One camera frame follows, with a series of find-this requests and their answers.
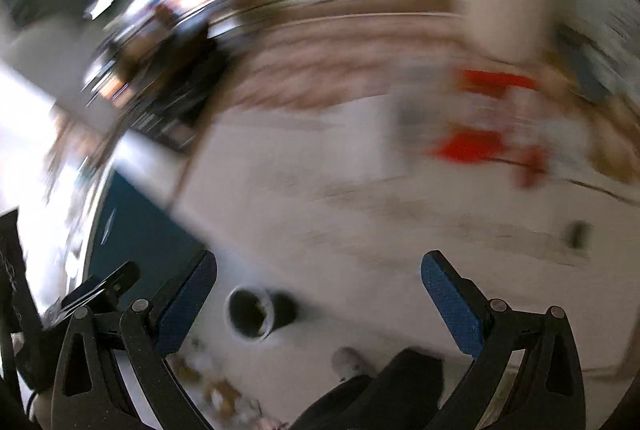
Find dark small scrap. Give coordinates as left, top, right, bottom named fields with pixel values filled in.
left=566, top=221, right=592, bottom=251

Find blue kitchen cabinets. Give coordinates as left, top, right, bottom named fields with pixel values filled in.
left=87, top=172, right=204, bottom=309

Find left grey slipper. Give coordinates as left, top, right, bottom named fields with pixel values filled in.
left=331, top=346, right=375, bottom=381

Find person's dark trouser legs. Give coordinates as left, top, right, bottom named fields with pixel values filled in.
left=291, top=348, right=444, bottom=429

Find white round trash bin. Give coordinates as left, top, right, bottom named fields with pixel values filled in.
left=226, top=287, right=299, bottom=341

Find red snack wrapper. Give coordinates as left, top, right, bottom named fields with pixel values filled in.
left=428, top=69, right=550, bottom=189

